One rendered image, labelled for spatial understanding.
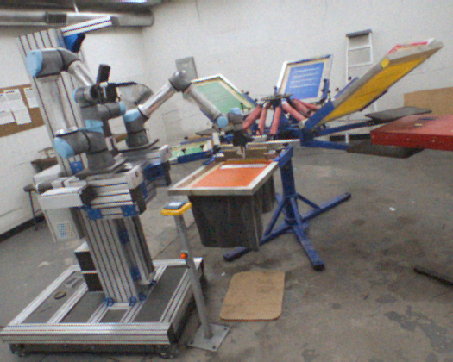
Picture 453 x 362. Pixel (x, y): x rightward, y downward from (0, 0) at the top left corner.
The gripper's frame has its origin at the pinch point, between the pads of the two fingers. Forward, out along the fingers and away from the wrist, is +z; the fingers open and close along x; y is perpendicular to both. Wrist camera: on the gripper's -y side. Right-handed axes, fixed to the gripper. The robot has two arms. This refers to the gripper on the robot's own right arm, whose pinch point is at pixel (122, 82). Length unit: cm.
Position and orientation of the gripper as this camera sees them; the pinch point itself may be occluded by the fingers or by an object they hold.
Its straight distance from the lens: 157.1
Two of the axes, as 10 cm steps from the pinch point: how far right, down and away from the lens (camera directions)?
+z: 7.9, 0.6, -6.2
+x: -6.1, 2.4, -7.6
